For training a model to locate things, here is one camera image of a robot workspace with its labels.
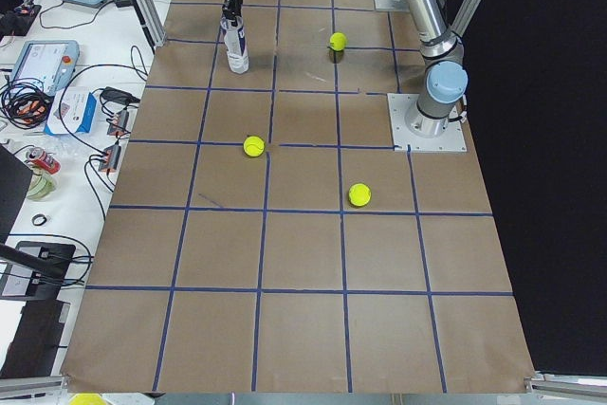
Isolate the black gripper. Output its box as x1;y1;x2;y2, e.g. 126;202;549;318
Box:
222;0;243;19

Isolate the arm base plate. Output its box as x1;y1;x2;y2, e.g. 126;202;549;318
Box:
387;93;468;153
374;0;410;12

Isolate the tennis ball near torn tape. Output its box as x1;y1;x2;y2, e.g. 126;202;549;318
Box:
243;136;266;157

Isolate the red soda can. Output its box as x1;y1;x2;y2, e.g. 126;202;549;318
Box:
27;147;61;175

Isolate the green tape roll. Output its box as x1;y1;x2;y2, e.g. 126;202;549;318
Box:
26;169;56;201

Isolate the clear tennis ball can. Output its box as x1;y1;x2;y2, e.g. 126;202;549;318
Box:
220;16;248;74

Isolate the near teach pendant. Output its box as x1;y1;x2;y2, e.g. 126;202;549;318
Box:
10;40;80;96

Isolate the tennis ball near base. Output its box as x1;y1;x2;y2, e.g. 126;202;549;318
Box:
328;31;348;52

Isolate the middle tennis ball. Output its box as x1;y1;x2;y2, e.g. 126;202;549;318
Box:
348;182;372;208

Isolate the black power adapter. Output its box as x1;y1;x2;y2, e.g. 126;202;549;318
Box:
101;86;140;106

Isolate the brown paper table cover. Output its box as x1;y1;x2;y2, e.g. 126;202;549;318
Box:
62;0;534;393

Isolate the blue white box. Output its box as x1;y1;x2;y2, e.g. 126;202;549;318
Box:
44;87;97;136

